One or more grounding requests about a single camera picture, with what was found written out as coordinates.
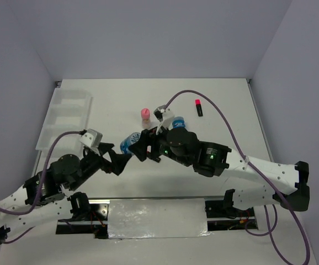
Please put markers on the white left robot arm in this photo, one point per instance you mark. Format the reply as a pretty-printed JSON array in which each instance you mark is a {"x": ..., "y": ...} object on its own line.
[{"x": 56, "y": 197}]

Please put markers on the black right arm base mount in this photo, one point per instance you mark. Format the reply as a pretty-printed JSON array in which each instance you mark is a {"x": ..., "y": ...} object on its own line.
[{"x": 224, "y": 219}]

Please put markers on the silver reflective tape sheet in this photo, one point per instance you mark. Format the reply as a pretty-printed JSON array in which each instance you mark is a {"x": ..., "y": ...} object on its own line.
[{"x": 157, "y": 218}]

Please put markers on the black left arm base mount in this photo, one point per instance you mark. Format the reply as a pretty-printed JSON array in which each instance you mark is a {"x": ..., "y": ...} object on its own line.
[{"x": 95, "y": 223}]

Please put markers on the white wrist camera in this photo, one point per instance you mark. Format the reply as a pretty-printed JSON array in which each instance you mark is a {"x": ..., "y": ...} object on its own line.
[
  {"x": 165, "y": 117},
  {"x": 91, "y": 139}
]

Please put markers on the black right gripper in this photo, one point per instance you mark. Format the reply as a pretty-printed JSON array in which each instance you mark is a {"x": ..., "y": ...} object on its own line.
[{"x": 148, "y": 137}]

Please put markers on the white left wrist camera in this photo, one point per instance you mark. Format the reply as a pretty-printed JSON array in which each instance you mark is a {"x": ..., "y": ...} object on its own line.
[{"x": 91, "y": 139}]

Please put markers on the blue round jar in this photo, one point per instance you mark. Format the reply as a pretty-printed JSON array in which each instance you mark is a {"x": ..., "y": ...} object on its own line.
[
  {"x": 131, "y": 139},
  {"x": 178, "y": 122}
]

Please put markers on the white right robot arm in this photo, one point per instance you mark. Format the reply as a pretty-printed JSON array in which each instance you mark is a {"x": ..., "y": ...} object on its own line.
[{"x": 277, "y": 183}]

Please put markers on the clear plastic compartment organizer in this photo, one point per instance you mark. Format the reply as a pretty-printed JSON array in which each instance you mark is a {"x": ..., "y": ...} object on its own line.
[{"x": 68, "y": 111}]

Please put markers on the pink capped black highlighter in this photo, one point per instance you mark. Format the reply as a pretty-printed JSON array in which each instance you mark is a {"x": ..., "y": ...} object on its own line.
[{"x": 199, "y": 107}]

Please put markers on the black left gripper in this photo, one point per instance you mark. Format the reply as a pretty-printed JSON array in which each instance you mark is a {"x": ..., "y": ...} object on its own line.
[{"x": 119, "y": 160}]

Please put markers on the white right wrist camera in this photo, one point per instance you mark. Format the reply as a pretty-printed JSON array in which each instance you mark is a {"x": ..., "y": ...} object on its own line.
[{"x": 165, "y": 117}]

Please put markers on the pink capped small bottle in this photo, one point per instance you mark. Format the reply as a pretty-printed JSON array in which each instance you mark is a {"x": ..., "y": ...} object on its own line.
[{"x": 145, "y": 117}]

